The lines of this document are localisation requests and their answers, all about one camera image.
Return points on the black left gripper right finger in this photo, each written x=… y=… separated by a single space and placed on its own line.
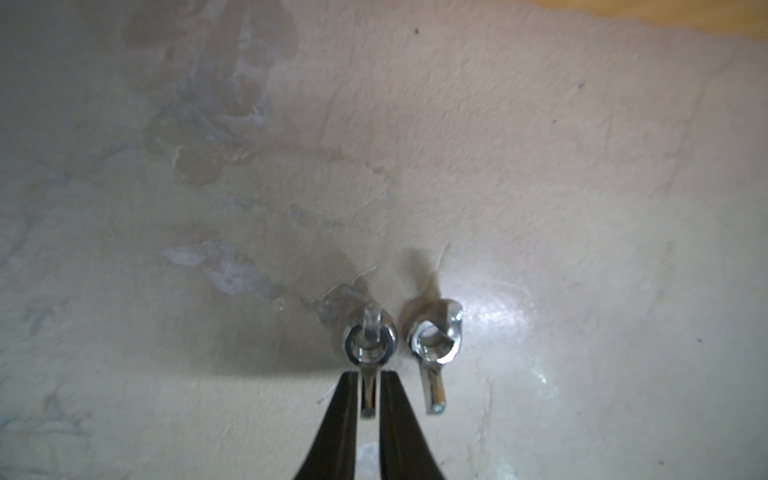
x=403 y=450

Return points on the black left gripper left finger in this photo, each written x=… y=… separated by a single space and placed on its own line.
x=332 y=455

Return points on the silver wing nut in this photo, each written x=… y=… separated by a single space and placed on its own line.
x=369 y=341
x=435 y=337

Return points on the yellow plastic storage box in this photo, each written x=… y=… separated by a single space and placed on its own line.
x=747 y=18

